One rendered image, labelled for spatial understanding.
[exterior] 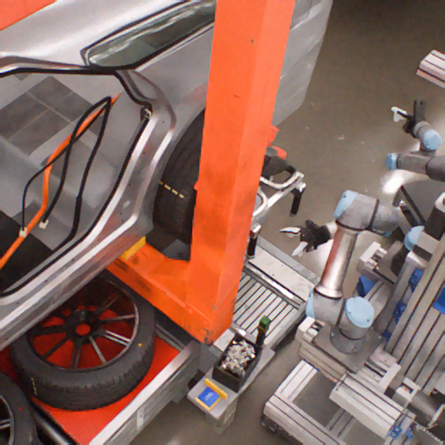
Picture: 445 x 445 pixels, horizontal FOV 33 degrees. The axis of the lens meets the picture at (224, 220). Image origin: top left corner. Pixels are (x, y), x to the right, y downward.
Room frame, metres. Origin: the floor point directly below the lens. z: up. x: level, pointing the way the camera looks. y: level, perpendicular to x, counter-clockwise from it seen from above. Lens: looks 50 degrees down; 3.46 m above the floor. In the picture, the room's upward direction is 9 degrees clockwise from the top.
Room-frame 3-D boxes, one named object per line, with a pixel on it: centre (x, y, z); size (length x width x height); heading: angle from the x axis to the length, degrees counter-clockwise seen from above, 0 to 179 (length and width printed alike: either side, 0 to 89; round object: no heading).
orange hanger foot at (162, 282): (2.01, 0.29, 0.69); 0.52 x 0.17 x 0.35; 58
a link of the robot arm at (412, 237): (2.11, -0.84, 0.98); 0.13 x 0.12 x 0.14; 110
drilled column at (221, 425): (1.63, -0.12, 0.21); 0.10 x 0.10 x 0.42; 58
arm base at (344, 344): (1.69, -0.58, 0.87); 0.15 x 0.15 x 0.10
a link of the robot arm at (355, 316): (1.69, -0.57, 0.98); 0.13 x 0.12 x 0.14; 79
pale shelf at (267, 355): (1.65, -0.14, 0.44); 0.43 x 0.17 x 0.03; 148
